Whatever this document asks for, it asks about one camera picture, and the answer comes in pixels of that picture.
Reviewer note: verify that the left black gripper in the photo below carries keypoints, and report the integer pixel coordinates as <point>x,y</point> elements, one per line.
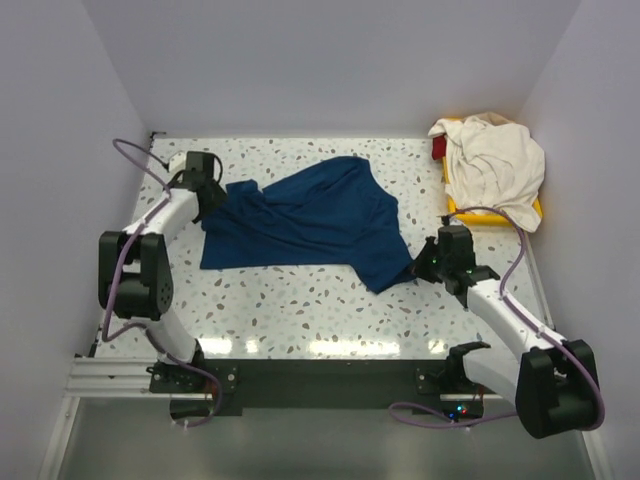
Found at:
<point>219,196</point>

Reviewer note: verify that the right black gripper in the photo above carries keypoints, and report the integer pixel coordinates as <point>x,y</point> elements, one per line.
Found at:
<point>419,263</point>

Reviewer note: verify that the blue mickey t shirt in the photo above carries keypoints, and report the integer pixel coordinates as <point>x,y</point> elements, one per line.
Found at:
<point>331,213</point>

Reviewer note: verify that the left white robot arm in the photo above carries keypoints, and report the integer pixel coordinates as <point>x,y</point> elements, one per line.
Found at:
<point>135,282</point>

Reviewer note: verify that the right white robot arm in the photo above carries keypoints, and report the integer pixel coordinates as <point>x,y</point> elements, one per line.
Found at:
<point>552,382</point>

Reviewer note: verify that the yellow plastic tray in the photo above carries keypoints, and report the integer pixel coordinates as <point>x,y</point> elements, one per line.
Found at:
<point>480,218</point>

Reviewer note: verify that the cream white t shirt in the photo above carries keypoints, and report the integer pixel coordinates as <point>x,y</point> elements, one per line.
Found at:
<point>495,170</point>

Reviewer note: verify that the red cloth item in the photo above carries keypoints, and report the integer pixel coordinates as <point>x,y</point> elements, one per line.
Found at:
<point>439,146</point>

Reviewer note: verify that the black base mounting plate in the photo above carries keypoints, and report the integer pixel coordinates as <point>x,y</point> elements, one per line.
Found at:
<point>228,387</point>

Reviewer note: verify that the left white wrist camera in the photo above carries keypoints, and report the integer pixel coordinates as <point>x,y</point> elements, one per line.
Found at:
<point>177,162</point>

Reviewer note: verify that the aluminium frame rail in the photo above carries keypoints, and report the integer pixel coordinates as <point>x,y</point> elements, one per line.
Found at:
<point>116,369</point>

